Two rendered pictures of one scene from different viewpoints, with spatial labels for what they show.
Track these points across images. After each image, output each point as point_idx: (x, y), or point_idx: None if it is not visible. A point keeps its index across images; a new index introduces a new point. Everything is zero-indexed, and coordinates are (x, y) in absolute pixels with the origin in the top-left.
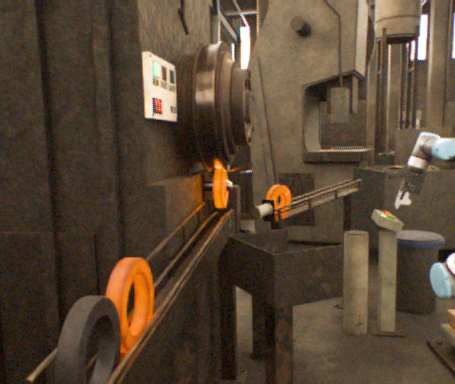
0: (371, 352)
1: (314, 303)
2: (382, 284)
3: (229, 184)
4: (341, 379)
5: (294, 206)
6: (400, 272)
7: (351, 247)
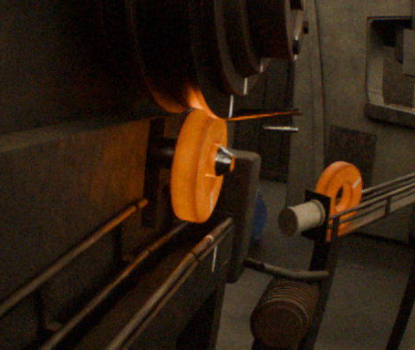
0: None
1: (347, 347)
2: None
3: (225, 159)
4: None
5: (364, 210)
6: None
7: None
